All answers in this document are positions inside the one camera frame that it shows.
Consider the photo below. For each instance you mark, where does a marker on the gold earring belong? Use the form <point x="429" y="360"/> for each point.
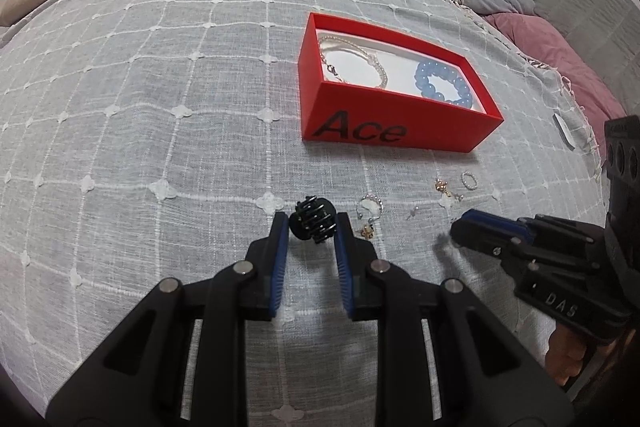
<point x="441" y="185"/>
<point x="368" y="231"/>

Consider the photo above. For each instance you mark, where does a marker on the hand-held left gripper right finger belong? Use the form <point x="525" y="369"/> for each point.
<point x="345" y="257"/>

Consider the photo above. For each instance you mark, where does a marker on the red cardboard box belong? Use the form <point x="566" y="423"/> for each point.
<point x="400" y="119"/>

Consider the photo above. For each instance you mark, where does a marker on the white paper tag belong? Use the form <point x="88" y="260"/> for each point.
<point x="564" y="131"/>

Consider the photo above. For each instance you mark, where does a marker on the pink pillow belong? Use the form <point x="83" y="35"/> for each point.
<point x="550" y="52"/>

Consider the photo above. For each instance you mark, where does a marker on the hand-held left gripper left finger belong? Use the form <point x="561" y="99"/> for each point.
<point x="278" y="257"/>

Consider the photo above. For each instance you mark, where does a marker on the black hair claw clip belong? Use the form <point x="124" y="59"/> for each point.
<point x="311" y="222"/>

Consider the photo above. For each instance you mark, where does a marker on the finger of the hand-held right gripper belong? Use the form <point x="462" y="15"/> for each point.
<point x="480" y="241"/>
<point x="495" y="223"/>

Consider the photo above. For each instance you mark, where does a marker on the small pearl stud earring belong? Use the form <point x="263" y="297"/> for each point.
<point x="457" y="196"/>
<point x="413" y="212"/>

